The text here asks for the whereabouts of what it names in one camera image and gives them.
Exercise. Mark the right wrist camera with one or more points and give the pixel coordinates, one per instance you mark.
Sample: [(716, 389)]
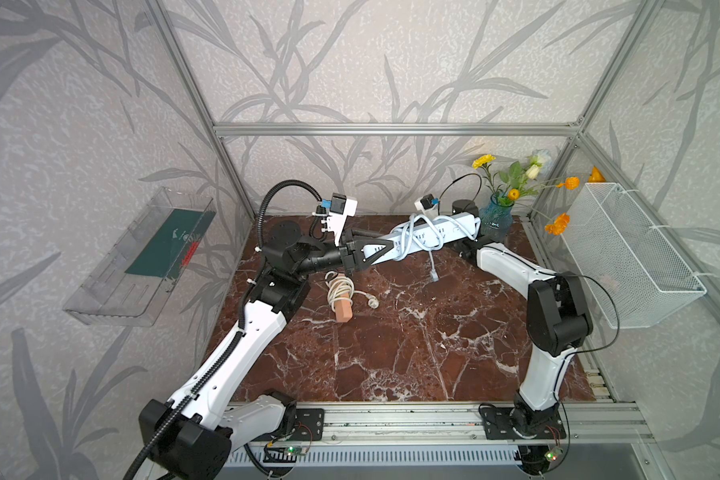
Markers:
[(427, 204)]

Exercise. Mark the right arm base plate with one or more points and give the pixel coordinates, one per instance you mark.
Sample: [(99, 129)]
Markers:
[(519, 423)]

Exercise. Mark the green book in tray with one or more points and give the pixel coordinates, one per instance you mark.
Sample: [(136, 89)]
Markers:
[(165, 254)]

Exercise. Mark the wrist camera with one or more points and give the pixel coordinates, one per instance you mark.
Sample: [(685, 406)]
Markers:
[(333, 213), (427, 204)]

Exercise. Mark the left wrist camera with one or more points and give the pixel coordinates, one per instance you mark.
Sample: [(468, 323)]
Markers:
[(333, 213)]

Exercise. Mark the aluminium front rail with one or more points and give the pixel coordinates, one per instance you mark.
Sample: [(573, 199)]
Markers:
[(445, 423)]

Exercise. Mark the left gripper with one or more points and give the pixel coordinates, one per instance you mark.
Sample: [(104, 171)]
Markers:
[(349, 256)]

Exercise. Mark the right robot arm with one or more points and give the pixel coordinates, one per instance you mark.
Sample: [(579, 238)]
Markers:
[(558, 321)]

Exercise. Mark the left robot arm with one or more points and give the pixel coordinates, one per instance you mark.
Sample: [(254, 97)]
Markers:
[(185, 434)]

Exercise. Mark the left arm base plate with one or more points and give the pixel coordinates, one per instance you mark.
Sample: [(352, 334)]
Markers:
[(300, 424)]

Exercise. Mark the white wire mesh basket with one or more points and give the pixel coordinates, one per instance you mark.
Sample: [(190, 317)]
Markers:
[(641, 277)]

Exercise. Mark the artificial flower bouquet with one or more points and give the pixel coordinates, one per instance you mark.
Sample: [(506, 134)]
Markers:
[(521, 179)]

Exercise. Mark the pink power strip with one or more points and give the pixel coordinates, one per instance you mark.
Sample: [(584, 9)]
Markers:
[(341, 291)]

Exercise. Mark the aluminium frame back bar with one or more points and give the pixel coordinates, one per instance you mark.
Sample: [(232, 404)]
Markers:
[(395, 129)]

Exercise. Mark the blue glass vase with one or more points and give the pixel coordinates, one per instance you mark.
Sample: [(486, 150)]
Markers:
[(496, 218)]

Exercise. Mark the grey white power strip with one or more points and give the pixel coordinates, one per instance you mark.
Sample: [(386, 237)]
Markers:
[(420, 233)]

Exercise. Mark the clear plastic wall tray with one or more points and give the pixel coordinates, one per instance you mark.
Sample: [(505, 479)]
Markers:
[(134, 281)]

